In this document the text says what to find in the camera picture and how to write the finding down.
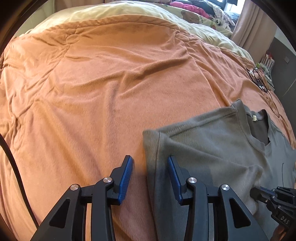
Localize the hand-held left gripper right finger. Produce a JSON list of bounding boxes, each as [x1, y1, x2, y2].
[[167, 155, 270, 241]]

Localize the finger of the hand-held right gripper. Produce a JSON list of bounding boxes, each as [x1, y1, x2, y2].
[[250, 186, 276, 205]]

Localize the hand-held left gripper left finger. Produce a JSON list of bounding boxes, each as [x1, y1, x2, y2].
[[30, 155, 134, 241]]

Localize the grey t-shirt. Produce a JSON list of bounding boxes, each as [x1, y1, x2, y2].
[[143, 99, 296, 241]]

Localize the person's right hand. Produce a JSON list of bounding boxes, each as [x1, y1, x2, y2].
[[269, 224, 294, 241]]

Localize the orange fleece blanket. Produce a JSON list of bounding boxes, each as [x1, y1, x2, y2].
[[0, 16, 296, 241]]

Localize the beige curtain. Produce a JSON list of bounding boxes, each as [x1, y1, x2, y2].
[[231, 0, 278, 50]]

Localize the cream bear-print duvet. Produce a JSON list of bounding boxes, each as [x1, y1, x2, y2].
[[18, 2, 255, 61]]

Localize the floral cloth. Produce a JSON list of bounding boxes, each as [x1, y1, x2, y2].
[[208, 5, 237, 33]]

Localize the pink garment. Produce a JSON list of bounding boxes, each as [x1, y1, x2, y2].
[[170, 1, 208, 14]]

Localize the thick black cable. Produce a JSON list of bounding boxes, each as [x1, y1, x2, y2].
[[0, 133, 40, 229]]

